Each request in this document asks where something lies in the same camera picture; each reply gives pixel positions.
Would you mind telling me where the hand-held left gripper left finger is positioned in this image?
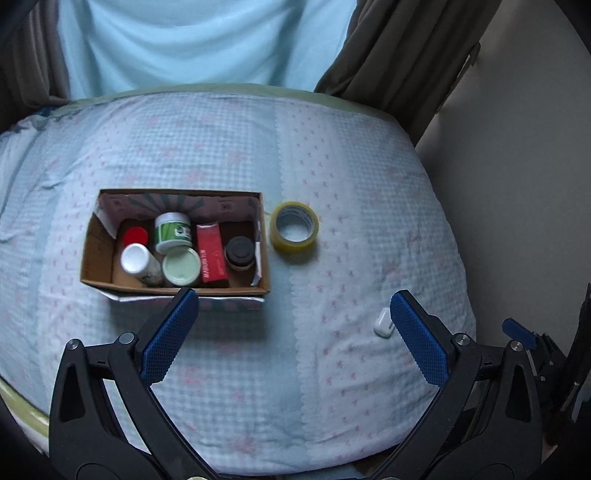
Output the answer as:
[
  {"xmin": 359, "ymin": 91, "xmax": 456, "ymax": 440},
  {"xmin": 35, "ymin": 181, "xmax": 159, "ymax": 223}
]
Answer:
[{"xmin": 48, "ymin": 287, "xmax": 218, "ymax": 480}]

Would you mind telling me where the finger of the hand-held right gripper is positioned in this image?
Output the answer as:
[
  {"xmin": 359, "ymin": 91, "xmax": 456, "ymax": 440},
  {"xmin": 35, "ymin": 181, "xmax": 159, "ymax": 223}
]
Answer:
[{"xmin": 502, "ymin": 318, "xmax": 539, "ymax": 350}]

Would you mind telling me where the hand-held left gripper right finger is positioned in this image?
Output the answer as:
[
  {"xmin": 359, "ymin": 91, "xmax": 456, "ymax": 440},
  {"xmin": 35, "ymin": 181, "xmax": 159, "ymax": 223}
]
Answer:
[{"xmin": 369, "ymin": 290, "xmax": 542, "ymax": 480}]

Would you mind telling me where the white earbud case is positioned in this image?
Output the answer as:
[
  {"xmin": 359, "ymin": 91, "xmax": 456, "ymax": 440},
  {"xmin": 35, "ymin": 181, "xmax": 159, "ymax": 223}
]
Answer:
[{"xmin": 373, "ymin": 308, "xmax": 396, "ymax": 338}]

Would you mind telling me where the pale green round lid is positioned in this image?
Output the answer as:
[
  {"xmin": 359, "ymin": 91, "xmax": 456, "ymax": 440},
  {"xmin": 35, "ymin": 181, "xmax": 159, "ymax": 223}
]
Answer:
[{"xmin": 161, "ymin": 247, "xmax": 203, "ymax": 287}]

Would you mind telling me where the white tube bottle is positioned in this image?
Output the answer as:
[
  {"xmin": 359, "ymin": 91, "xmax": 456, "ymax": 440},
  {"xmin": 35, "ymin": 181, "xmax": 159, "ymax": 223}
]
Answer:
[{"xmin": 120, "ymin": 243, "xmax": 165, "ymax": 287}]

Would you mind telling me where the red carton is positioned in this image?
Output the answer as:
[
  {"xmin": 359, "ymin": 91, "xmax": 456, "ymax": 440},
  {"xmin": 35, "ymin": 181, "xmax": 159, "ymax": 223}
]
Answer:
[{"xmin": 196, "ymin": 222, "xmax": 231, "ymax": 285}]

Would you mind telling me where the green and white jar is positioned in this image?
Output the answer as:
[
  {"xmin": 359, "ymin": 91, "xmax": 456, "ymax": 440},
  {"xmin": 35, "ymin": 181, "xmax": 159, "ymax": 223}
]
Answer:
[{"xmin": 154, "ymin": 212, "xmax": 193, "ymax": 254}]

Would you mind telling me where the red round cap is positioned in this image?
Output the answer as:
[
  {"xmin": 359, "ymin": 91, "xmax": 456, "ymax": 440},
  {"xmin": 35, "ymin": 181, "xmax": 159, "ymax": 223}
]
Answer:
[{"xmin": 122, "ymin": 227, "xmax": 150, "ymax": 248}]

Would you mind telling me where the dark lid jar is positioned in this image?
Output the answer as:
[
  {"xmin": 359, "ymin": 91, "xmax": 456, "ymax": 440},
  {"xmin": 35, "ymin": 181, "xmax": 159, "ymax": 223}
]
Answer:
[{"xmin": 224, "ymin": 236, "xmax": 256, "ymax": 272}]

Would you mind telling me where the cardboard box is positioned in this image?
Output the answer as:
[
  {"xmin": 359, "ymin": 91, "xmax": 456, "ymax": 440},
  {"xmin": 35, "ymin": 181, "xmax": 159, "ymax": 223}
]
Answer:
[{"xmin": 79, "ymin": 188, "xmax": 271, "ymax": 304}]

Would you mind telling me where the clear tape roll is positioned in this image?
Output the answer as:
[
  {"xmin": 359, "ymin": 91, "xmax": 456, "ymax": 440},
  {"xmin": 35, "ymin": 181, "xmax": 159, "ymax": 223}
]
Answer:
[{"xmin": 269, "ymin": 201, "xmax": 320, "ymax": 254}]

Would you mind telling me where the light blue patterned bedsheet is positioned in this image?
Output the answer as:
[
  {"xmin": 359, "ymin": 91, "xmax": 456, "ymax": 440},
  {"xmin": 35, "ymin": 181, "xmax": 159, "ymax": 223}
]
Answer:
[{"xmin": 0, "ymin": 88, "xmax": 479, "ymax": 478}]

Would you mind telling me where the grey curtain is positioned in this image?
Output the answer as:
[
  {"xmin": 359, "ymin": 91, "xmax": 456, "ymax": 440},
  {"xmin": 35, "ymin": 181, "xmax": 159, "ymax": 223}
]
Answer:
[
  {"xmin": 0, "ymin": 0, "xmax": 71, "ymax": 136},
  {"xmin": 314, "ymin": 0, "xmax": 484, "ymax": 145}
]

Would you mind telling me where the light blue hanging cloth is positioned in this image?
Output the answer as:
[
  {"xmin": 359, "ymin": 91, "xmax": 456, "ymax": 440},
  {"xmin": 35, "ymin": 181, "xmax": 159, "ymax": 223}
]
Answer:
[{"xmin": 57, "ymin": 0, "xmax": 359, "ymax": 100}]

